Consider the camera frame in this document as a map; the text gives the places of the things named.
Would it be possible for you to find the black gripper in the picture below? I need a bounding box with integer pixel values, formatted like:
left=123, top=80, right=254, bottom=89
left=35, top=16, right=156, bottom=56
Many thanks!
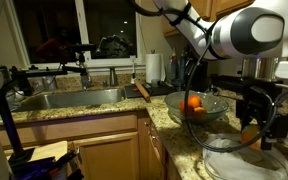
left=236, top=87, right=276, bottom=152

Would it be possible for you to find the clear glass bowl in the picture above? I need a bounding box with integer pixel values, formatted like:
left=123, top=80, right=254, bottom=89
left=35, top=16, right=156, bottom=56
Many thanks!
left=164, top=90, right=230, bottom=126

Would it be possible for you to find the small yellow-red apple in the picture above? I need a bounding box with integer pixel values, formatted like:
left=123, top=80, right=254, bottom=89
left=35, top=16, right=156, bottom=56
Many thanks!
left=179, top=101, right=190, bottom=113

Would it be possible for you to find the small orange fruit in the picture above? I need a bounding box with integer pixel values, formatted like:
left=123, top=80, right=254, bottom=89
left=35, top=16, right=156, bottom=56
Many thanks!
left=193, top=106, right=207, bottom=114

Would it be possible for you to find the dark red round fruit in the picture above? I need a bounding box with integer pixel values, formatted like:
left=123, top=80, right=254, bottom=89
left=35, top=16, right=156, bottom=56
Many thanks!
left=187, top=111, right=208, bottom=123

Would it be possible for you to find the black coffee machine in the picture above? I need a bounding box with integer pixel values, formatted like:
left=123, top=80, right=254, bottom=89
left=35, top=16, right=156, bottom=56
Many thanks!
left=187, top=59, right=209, bottom=93

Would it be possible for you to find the dark blue bottle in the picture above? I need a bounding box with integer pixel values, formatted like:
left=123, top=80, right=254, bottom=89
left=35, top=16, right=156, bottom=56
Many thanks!
left=176, top=57, right=187, bottom=83

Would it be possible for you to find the black cutting board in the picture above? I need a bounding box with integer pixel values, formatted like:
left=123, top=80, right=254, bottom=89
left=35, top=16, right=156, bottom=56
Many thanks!
left=123, top=82, right=175, bottom=99

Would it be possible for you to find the grey bottle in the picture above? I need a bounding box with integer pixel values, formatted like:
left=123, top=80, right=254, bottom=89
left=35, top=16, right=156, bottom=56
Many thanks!
left=166, top=49, right=178, bottom=83

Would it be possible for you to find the white paper towel roll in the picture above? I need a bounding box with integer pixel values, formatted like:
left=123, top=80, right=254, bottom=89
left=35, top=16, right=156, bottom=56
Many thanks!
left=145, top=52, right=167, bottom=84

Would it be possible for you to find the wooden upper cabinet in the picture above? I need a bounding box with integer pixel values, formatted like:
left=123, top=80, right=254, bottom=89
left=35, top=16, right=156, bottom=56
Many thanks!
left=160, top=0, right=256, bottom=38

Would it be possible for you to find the white dish brush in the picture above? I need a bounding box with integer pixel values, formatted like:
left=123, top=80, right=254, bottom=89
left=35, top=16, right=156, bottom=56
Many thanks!
left=129, top=54, right=138, bottom=85

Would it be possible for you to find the wooden base cabinet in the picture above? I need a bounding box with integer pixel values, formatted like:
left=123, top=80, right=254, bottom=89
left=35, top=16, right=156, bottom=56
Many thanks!
left=0, top=109, right=185, bottom=180

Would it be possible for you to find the steel soap dispenser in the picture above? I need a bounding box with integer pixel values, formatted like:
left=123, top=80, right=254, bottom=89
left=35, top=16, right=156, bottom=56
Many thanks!
left=108, top=66, right=119, bottom=87

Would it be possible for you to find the steel faucet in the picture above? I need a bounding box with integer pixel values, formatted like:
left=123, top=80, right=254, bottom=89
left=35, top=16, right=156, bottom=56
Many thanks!
left=79, top=71, right=93, bottom=90

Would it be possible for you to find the stainless steel sink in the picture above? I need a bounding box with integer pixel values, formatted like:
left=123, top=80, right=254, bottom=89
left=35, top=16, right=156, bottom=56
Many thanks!
left=15, top=87, right=128, bottom=113

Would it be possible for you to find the black red-tipped tool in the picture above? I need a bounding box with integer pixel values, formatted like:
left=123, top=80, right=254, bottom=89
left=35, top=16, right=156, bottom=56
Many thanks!
left=48, top=149, right=85, bottom=180

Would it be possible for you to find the dark blue tool bag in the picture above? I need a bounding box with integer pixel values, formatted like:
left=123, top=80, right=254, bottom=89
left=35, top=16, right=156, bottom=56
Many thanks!
left=12, top=156, right=68, bottom=180

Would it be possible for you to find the white framed window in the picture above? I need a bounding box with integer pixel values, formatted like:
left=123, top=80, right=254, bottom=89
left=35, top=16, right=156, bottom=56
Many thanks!
left=3, top=0, right=143, bottom=69

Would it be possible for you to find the dark stand pole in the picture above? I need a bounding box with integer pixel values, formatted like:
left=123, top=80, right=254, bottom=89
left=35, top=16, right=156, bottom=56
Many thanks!
left=0, top=78, right=36, bottom=168

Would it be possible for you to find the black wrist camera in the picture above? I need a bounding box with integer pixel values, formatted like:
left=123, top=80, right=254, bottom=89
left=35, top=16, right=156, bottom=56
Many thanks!
left=267, top=113, right=288, bottom=140

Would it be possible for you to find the wooden handle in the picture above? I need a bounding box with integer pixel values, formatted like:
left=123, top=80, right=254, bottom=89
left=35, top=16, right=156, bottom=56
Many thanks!
left=134, top=80, right=152, bottom=103

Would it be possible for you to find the black stereo camera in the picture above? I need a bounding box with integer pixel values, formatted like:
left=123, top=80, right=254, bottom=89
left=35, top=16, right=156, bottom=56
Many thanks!
left=64, top=43, right=97, bottom=54

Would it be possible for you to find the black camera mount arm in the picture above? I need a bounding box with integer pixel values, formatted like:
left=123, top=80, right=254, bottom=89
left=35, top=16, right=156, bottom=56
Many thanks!
left=9, top=51, right=89, bottom=98

